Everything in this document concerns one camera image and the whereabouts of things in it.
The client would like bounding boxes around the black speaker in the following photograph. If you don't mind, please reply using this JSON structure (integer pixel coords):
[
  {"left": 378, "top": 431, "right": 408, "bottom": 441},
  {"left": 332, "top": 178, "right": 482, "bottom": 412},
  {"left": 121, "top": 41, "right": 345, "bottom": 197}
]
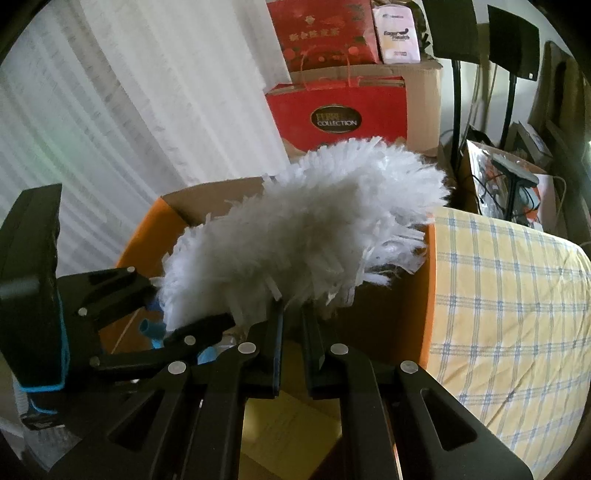
[
  {"left": 487, "top": 4, "right": 541, "bottom": 81},
  {"left": 422, "top": 0, "right": 478, "bottom": 61}
]

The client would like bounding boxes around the pink tissue pack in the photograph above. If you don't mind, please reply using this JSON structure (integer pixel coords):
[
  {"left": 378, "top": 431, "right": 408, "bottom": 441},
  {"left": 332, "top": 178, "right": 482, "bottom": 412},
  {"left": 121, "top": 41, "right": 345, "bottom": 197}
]
[{"left": 372, "top": 2, "right": 422, "bottom": 65}]

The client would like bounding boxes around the brown paper envelope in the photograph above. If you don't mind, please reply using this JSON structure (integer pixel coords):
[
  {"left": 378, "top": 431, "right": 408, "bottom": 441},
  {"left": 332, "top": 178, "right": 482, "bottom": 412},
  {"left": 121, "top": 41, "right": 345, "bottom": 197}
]
[{"left": 242, "top": 392, "right": 345, "bottom": 480}]

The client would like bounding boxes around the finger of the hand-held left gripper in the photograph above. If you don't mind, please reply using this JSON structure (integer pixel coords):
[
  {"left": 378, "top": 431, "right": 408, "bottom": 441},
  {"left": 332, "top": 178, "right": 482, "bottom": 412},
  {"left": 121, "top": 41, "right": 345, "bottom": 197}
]
[
  {"left": 90, "top": 314, "right": 237, "bottom": 374},
  {"left": 58, "top": 267, "right": 160, "bottom": 335}
]

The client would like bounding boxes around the white fluffy duster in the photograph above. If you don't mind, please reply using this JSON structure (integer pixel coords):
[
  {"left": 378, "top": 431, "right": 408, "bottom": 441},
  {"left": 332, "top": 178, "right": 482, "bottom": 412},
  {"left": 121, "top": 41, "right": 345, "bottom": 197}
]
[{"left": 159, "top": 136, "right": 451, "bottom": 337}]

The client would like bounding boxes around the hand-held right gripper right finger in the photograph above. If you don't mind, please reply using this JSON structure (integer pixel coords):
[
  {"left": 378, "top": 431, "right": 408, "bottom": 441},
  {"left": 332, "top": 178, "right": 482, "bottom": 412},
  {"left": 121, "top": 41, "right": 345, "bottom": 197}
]
[{"left": 300, "top": 307, "right": 534, "bottom": 480}]

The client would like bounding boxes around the clear plastic bag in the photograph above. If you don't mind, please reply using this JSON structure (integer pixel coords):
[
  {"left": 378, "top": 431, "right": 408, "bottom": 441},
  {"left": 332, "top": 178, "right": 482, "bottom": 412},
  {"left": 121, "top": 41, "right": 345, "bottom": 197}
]
[{"left": 464, "top": 138, "right": 555, "bottom": 227}]

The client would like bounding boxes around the large brown cardboard box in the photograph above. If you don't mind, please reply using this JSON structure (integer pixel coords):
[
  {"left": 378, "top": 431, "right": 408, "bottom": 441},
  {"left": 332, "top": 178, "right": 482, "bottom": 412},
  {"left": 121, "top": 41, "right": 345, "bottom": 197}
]
[{"left": 286, "top": 62, "right": 444, "bottom": 160}]

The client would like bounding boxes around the white curtain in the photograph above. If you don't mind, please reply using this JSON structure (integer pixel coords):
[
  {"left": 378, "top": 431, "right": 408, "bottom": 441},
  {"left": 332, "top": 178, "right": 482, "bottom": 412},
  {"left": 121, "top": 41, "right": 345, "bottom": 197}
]
[{"left": 0, "top": 0, "right": 296, "bottom": 278}]

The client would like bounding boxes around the orange cardboard box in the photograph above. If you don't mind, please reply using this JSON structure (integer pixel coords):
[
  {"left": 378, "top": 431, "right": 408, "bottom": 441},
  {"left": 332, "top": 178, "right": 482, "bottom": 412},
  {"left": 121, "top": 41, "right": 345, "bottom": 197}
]
[{"left": 99, "top": 178, "right": 437, "bottom": 480}]

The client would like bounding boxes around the yellow checked tablecloth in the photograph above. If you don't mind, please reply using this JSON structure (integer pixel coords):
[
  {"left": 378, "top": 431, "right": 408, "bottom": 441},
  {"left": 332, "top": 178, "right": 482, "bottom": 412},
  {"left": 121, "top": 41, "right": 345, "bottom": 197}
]
[{"left": 427, "top": 205, "right": 591, "bottom": 480}]

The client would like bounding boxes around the red patterned gift box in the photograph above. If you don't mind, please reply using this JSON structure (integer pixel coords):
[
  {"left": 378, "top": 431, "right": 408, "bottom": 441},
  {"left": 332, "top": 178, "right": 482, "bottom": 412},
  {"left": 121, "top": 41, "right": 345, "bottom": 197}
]
[{"left": 267, "top": 0, "right": 382, "bottom": 72}]

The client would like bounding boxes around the black speaker stand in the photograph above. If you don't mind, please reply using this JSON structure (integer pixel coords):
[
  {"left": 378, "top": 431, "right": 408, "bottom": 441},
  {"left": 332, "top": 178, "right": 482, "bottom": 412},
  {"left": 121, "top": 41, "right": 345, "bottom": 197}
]
[
  {"left": 501, "top": 76, "right": 520, "bottom": 148},
  {"left": 450, "top": 58, "right": 465, "bottom": 181}
]

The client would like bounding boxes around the red box with oval label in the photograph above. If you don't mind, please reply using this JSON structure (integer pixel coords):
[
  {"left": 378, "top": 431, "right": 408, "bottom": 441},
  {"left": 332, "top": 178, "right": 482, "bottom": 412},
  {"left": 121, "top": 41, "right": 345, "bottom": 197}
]
[{"left": 265, "top": 78, "right": 409, "bottom": 153}]

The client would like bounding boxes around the blue plastic fitting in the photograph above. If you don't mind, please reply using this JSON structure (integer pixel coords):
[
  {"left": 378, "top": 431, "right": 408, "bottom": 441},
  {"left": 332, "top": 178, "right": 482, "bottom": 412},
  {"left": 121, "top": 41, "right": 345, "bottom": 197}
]
[{"left": 137, "top": 300, "right": 167, "bottom": 347}]

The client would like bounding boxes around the black bar-shaped device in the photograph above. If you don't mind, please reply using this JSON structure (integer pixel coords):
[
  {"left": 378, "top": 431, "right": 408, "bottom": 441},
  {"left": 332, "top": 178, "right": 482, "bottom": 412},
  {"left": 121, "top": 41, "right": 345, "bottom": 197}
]
[{"left": 490, "top": 154, "right": 540, "bottom": 217}]

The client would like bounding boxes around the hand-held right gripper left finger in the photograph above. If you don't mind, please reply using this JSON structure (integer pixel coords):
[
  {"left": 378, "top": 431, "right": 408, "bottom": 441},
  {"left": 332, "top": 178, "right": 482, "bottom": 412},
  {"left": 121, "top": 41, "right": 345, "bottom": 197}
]
[{"left": 46, "top": 305, "right": 284, "bottom": 480}]

